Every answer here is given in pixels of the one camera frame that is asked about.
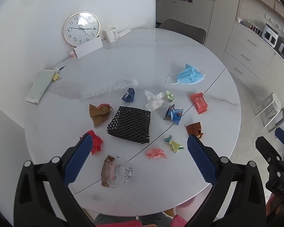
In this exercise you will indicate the white countertop appliance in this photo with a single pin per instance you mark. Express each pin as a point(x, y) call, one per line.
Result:
point(269, 35)

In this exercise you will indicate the white tissue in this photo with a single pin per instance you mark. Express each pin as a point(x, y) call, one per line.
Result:
point(153, 100)

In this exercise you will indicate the brown foil wrapper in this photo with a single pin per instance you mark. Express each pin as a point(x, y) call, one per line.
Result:
point(194, 128)

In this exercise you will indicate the round white wall clock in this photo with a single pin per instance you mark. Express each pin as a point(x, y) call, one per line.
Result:
point(81, 28)

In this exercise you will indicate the rolled white paper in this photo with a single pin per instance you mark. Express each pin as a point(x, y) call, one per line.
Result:
point(124, 32)

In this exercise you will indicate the brown paper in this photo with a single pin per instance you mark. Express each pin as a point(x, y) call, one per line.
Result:
point(99, 114)

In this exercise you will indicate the black pen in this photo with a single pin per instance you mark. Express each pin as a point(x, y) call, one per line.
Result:
point(61, 68)

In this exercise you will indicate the black foam net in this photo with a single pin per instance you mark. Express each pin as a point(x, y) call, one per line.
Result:
point(130, 124)

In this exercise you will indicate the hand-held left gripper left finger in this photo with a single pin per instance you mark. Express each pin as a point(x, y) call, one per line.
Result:
point(79, 158)

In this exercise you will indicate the tall beige cabinet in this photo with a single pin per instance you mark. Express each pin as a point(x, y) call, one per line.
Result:
point(223, 9)

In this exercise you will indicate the white mug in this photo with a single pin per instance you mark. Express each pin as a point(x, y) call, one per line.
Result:
point(111, 34)

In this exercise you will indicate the yellow binder clip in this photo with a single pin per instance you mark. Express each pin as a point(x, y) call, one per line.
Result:
point(56, 76)

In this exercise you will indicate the clear plastic bottle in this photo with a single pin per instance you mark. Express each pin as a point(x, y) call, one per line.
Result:
point(104, 89)

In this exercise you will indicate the beige drawer cabinet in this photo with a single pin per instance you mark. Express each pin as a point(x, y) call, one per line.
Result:
point(248, 49)

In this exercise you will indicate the white paper sheet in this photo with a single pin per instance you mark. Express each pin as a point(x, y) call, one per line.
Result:
point(62, 72)

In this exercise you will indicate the grey dining chair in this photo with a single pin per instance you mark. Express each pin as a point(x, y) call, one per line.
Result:
point(179, 29)

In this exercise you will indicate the blue paper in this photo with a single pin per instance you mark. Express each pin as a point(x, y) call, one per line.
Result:
point(129, 95)

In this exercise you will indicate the small pink bottle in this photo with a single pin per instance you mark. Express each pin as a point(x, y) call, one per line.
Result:
point(72, 54)

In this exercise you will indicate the green lined notebook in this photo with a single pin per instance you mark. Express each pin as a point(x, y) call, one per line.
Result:
point(40, 86)

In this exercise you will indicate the pink paper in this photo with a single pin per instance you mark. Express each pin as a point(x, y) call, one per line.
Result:
point(156, 153)

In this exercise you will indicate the blue printed wrapper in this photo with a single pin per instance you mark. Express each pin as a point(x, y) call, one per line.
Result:
point(173, 114)

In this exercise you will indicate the white wall rail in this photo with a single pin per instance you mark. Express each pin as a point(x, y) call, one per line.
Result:
point(275, 22)

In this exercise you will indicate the blue face mask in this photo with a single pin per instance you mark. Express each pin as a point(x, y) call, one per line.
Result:
point(189, 75)

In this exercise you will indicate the red paper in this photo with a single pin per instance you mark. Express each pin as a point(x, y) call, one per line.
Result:
point(95, 141)

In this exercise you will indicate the white card box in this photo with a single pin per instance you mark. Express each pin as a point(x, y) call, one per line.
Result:
point(88, 48)

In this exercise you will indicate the yellow green paper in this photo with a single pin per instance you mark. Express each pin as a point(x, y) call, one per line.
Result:
point(173, 143)

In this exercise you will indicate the red snack wrapper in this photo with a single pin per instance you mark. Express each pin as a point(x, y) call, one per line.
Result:
point(198, 103)

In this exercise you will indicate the clear brown plastic wrapper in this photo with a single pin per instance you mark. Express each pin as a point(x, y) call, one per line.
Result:
point(116, 171)

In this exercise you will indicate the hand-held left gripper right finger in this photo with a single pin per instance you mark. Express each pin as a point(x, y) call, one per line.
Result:
point(202, 160)

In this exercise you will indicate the spice rack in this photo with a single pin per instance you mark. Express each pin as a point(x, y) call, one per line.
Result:
point(254, 28)

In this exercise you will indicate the grey stool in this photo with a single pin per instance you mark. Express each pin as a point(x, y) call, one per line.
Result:
point(278, 120)

